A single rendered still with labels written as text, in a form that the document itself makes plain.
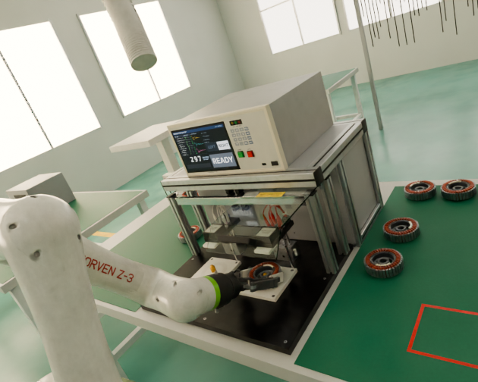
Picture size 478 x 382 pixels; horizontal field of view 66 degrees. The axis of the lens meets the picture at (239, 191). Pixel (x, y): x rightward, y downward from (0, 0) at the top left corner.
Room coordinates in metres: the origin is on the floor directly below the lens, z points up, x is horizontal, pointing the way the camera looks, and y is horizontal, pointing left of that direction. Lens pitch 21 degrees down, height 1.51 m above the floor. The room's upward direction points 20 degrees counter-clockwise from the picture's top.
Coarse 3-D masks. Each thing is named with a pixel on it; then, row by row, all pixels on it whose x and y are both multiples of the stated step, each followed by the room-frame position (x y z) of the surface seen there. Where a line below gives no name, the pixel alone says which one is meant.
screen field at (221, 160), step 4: (228, 152) 1.18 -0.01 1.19; (212, 156) 1.23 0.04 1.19; (216, 156) 1.22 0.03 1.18; (220, 156) 1.21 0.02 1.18; (224, 156) 1.20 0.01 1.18; (228, 156) 1.18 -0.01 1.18; (232, 156) 1.17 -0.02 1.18; (212, 160) 1.24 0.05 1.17; (216, 160) 1.23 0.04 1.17; (220, 160) 1.21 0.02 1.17; (224, 160) 1.20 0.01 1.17; (228, 160) 1.19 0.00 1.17; (232, 160) 1.18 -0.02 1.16; (216, 164) 1.23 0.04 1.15; (220, 164) 1.22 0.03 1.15; (224, 164) 1.21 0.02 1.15; (228, 164) 1.19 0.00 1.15; (232, 164) 1.18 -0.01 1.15; (236, 164) 1.17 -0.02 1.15
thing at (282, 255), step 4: (280, 240) 1.17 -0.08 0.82; (292, 240) 1.14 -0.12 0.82; (280, 244) 1.14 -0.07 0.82; (292, 244) 1.11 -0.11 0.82; (296, 244) 1.12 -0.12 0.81; (280, 248) 1.12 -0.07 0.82; (284, 248) 1.11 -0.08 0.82; (288, 248) 1.10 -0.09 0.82; (292, 248) 1.10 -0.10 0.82; (296, 248) 1.11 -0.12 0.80; (280, 252) 1.12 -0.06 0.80; (284, 252) 1.11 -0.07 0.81; (292, 252) 1.09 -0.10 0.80; (280, 256) 1.13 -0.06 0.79; (284, 256) 1.11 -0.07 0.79; (292, 256) 1.09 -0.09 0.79; (284, 260) 1.12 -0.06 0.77; (288, 260) 1.11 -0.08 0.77; (292, 260) 1.09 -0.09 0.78
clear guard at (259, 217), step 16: (256, 192) 1.09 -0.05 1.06; (272, 192) 1.04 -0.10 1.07; (288, 192) 1.00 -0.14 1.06; (304, 192) 0.96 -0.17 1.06; (240, 208) 1.01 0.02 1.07; (256, 208) 0.97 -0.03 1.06; (272, 208) 0.93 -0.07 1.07; (288, 208) 0.90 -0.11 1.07; (224, 224) 0.94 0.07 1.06; (240, 224) 0.91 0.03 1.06; (256, 224) 0.87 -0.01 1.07; (272, 224) 0.84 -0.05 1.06; (208, 240) 0.95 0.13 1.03; (256, 240) 0.84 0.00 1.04; (272, 240) 0.81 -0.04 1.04; (256, 256) 0.82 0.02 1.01; (272, 256) 0.78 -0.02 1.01
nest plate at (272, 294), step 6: (282, 270) 1.05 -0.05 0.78; (288, 270) 1.04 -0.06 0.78; (294, 270) 1.03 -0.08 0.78; (288, 276) 1.01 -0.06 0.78; (282, 282) 0.99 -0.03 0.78; (288, 282) 0.99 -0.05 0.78; (270, 288) 0.98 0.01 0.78; (276, 288) 0.97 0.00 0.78; (282, 288) 0.96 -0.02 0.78; (240, 294) 1.02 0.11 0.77; (246, 294) 1.00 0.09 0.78; (252, 294) 0.98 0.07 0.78; (258, 294) 0.97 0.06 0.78; (264, 294) 0.96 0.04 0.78; (270, 294) 0.95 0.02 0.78; (276, 294) 0.94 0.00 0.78; (270, 300) 0.94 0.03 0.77; (276, 300) 0.93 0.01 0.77
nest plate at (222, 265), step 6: (210, 258) 1.29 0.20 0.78; (216, 258) 1.27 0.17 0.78; (222, 258) 1.26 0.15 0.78; (210, 264) 1.25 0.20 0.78; (216, 264) 1.24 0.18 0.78; (222, 264) 1.22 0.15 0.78; (228, 264) 1.21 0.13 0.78; (234, 264) 1.19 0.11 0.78; (240, 264) 1.19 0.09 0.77; (204, 270) 1.23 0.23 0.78; (210, 270) 1.21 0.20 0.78; (216, 270) 1.20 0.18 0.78; (222, 270) 1.18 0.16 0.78; (228, 270) 1.17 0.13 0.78; (234, 270) 1.17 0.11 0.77; (198, 276) 1.20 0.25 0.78
